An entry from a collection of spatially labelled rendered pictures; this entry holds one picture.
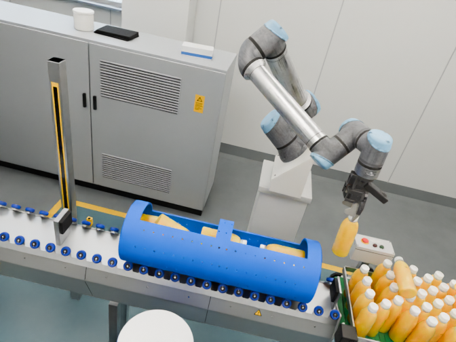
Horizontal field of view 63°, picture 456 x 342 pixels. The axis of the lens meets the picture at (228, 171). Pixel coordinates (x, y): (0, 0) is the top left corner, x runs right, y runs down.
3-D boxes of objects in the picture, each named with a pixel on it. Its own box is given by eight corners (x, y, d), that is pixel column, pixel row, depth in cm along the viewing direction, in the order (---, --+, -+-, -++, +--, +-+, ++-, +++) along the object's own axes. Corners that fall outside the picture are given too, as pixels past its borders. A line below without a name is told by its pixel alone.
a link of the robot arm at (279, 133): (272, 144, 225) (255, 122, 220) (294, 126, 224) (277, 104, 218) (278, 150, 211) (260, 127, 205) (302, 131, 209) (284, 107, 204)
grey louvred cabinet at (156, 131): (23, 141, 406) (1, 0, 326) (212, 188, 394) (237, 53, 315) (-12, 166, 360) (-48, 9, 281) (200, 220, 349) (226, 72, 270)
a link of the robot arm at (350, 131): (330, 129, 146) (348, 144, 136) (353, 110, 145) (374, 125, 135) (338, 144, 152) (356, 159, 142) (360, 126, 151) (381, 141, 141)
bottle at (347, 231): (351, 256, 159) (364, 223, 150) (336, 257, 158) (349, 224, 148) (343, 245, 165) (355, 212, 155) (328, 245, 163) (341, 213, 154)
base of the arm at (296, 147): (280, 154, 232) (271, 142, 229) (306, 137, 226) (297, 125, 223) (282, 167, 215) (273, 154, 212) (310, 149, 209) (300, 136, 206)
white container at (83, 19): (79, 24, 306) (79, 6, 298) (98, 28, 305) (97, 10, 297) (69, 28, 293) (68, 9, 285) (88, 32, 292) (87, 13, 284)
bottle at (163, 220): (163, 212, 171) (195, 233, 176) (154, 224, 171) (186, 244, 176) (163, 216, 165) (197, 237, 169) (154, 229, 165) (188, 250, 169)
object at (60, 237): (66, 231, 187) (64, 207, 178) (74, 233, 187) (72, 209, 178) (55, 244, 178) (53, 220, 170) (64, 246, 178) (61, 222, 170)
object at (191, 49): (182, 50, 296) (183, 41, 292) (212, 56, 297) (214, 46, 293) (180, 55, 286) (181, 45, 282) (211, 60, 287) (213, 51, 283)
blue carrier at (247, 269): (138, 233, 192) (141, 188, 178) (302, 271, 190) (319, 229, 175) (116, 272, 167) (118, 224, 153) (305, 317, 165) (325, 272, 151)
